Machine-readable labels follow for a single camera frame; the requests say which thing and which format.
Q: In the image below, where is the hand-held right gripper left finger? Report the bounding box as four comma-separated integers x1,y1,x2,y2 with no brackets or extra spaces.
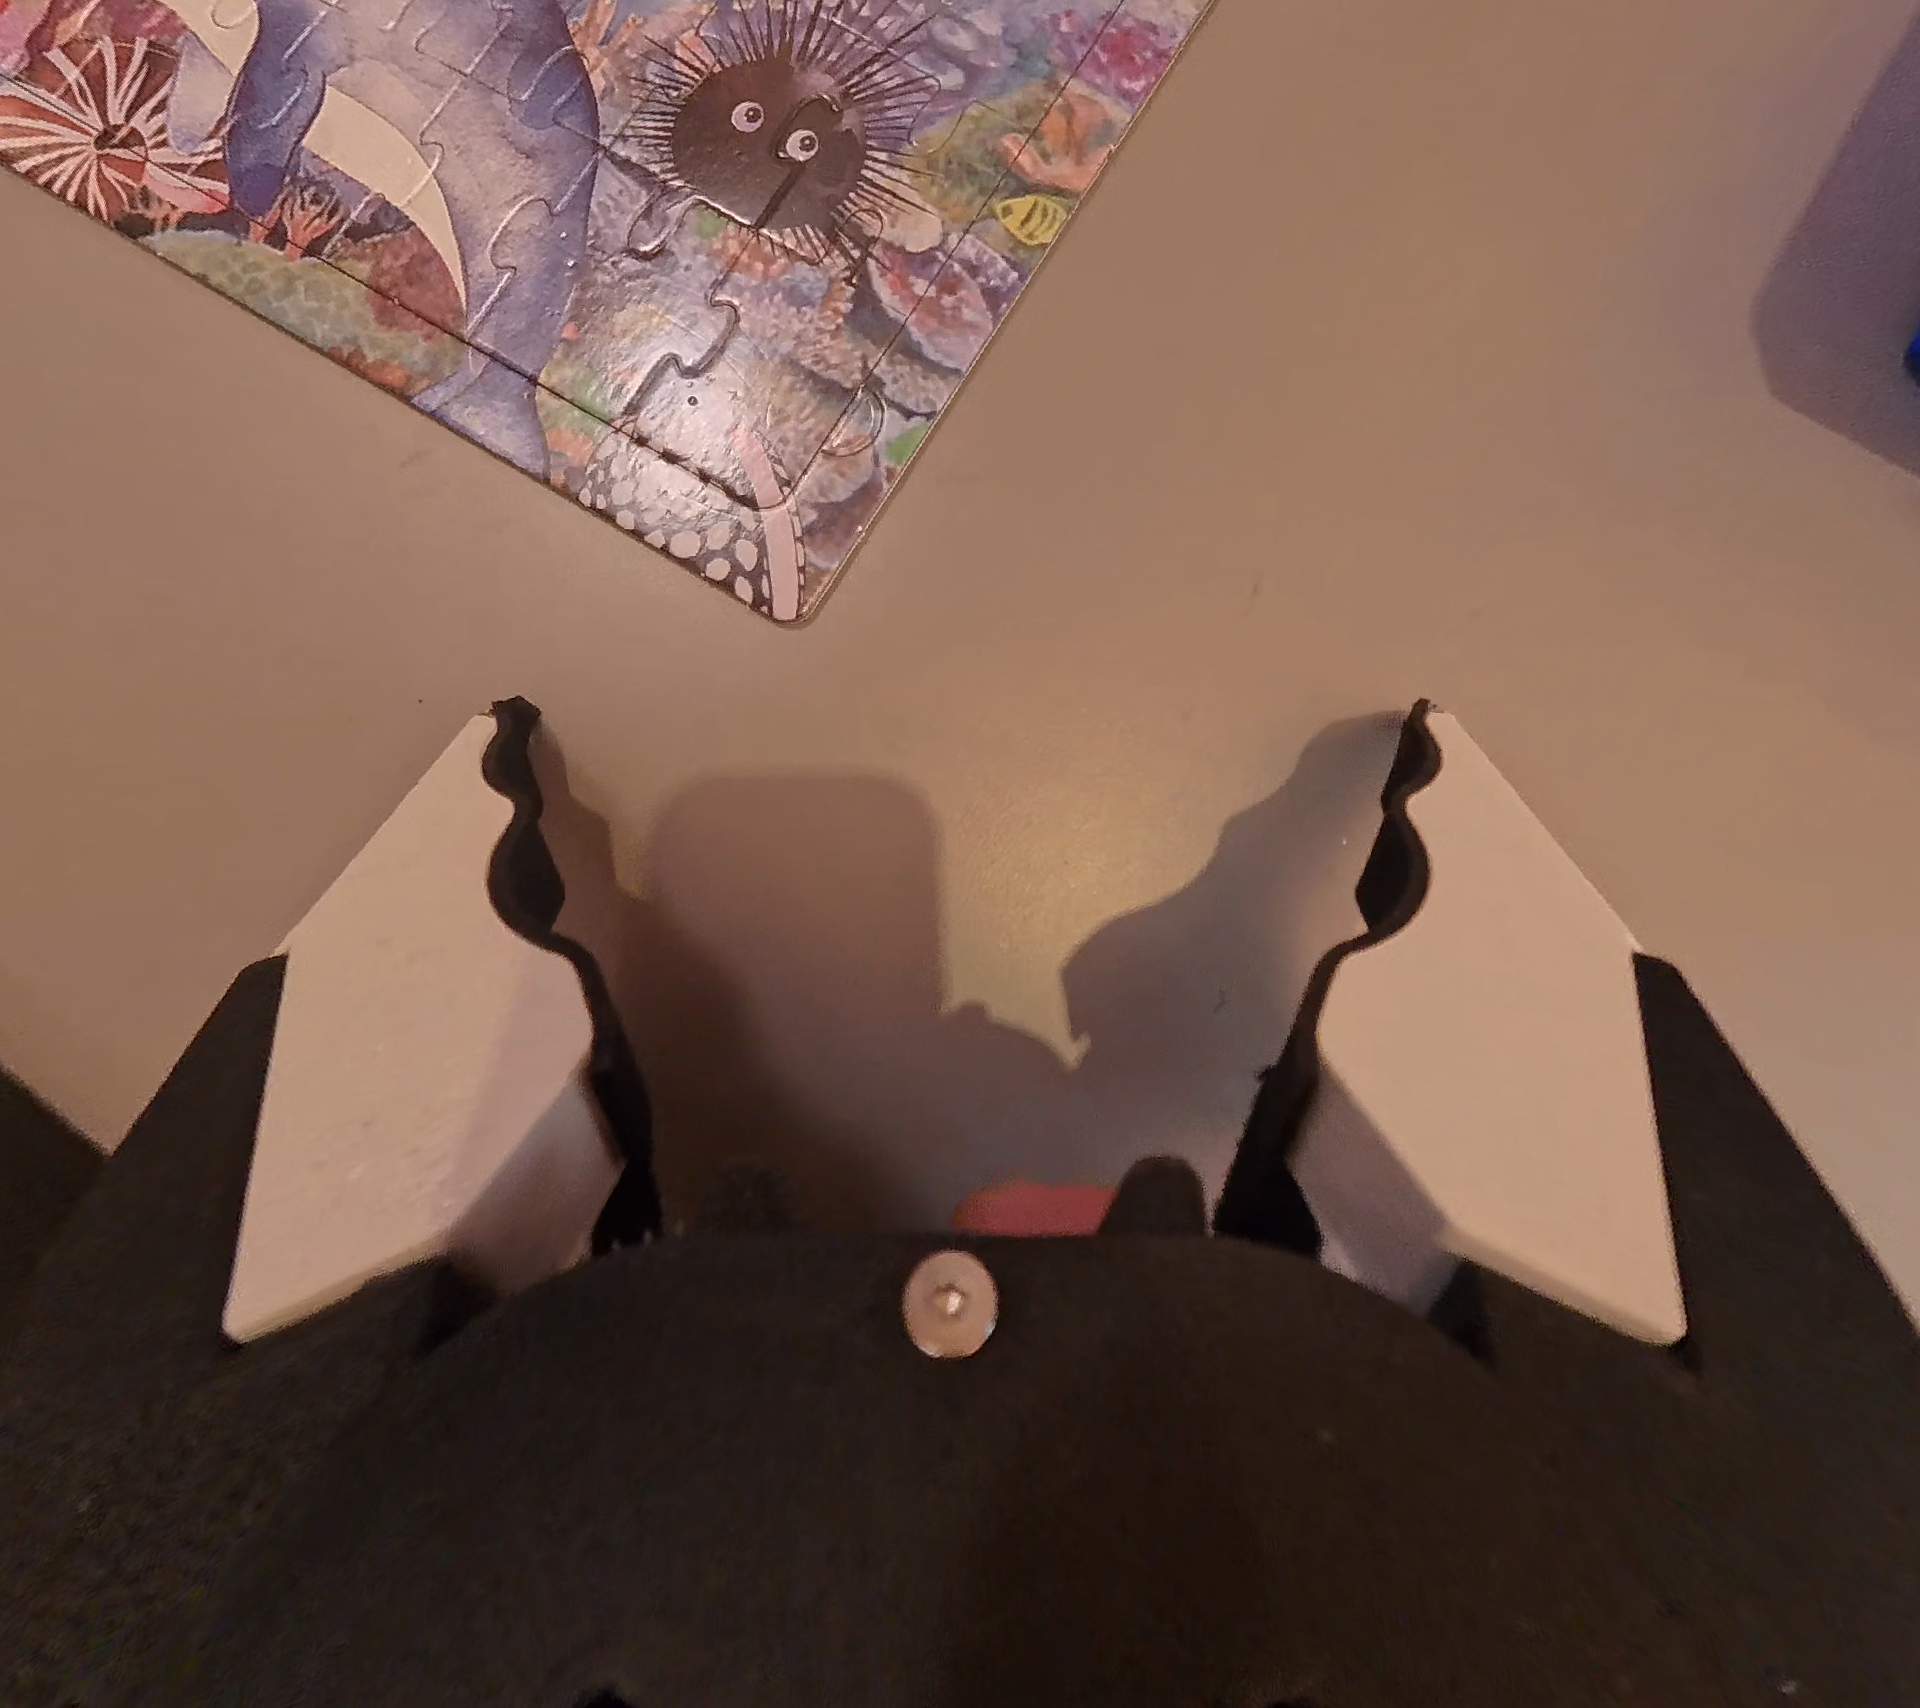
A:
225,698,663,1345

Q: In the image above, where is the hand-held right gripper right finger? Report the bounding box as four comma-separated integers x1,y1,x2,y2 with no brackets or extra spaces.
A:
1211,698,1689,1351

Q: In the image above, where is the sea animals jigsaw puzzle board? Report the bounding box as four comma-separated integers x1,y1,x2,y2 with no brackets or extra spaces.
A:
0,0,1339,625

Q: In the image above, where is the person's right hand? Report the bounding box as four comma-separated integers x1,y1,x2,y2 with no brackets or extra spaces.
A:
956,1179,1114,1240

